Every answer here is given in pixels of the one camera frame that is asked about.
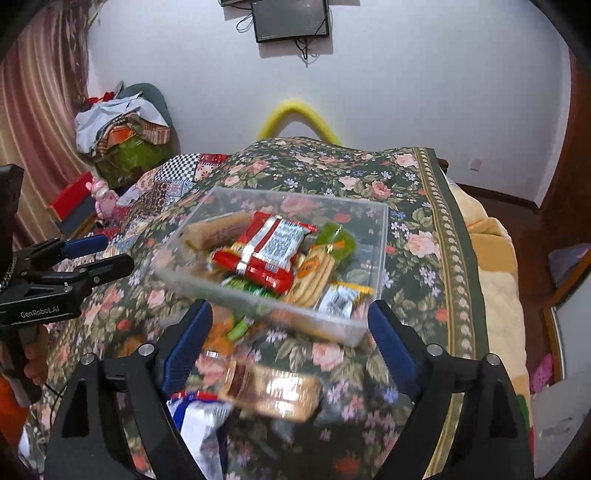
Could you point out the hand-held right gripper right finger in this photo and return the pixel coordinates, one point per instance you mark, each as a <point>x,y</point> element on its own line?
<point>392,347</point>

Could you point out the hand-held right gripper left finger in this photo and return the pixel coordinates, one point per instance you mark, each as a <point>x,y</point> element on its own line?
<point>189,350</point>

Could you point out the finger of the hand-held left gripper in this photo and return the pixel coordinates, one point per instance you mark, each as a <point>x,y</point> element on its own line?
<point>87,244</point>
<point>111,270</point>

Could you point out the clear bag of orange snacks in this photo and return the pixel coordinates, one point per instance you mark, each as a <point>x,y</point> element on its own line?
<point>226,334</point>

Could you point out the blue white snack bag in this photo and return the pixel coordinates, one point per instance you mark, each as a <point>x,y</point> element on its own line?
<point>198,415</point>

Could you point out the small grey white snack packet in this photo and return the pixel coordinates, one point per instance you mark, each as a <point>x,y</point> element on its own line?
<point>344,300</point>

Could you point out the small green snack packet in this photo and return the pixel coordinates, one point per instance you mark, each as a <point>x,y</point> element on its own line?
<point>244,285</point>

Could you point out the purple label biscuit packet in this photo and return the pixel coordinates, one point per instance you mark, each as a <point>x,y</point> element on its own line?
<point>272,392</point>

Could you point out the orange label cracker packet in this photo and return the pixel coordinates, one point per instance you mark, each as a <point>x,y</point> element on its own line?
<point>314,277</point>

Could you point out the brown label biscuit roll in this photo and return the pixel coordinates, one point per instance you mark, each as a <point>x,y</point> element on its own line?
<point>217,230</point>

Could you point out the green jelly cup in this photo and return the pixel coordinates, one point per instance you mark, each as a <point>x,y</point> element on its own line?
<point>337,242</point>

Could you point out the red snack packet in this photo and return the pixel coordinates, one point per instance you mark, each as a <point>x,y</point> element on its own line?
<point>272,249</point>

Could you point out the clear plastic storage container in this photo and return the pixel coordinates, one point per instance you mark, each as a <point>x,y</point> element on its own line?
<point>277,203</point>

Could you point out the person's left hand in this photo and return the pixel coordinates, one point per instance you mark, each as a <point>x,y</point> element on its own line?
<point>37,355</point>

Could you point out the red box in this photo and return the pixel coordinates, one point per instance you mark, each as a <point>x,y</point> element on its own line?
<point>71,198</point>

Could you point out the pink bunny toy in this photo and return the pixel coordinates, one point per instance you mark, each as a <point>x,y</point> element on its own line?
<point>104,198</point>

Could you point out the patchwork quilt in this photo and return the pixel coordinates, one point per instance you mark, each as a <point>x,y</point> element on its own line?
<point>157,184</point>

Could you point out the green bag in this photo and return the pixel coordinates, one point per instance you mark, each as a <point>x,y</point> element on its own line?
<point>129,161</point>

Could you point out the pile of clothes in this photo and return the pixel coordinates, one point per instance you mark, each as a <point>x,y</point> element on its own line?
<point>111,122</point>

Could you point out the peach blanket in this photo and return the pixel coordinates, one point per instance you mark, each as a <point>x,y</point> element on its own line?
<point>498,277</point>

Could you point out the striped pink curtain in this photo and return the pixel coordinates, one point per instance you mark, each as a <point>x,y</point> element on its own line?
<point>37,115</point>

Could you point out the floral bedspread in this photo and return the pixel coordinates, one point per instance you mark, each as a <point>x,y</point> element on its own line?
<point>415,207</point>

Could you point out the pink dotted item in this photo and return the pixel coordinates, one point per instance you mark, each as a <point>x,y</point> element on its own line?
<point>542,374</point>

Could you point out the teal chair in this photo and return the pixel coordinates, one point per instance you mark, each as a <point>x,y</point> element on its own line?
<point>154,99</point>

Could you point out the purple cushion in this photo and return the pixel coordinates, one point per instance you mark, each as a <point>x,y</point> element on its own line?
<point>570,263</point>

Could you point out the yellow foam tube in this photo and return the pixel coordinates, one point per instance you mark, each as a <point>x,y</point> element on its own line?
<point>295,108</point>

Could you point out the wooden door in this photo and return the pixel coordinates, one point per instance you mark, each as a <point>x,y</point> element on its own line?
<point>572,161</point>

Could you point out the white wall socket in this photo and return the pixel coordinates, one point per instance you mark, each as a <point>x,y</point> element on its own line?
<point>476,164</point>

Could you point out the wall-mounted black television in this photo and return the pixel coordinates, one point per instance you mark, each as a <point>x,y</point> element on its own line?
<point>233,2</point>

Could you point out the small black wall monitor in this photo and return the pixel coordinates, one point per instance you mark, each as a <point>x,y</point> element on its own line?
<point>291,18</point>

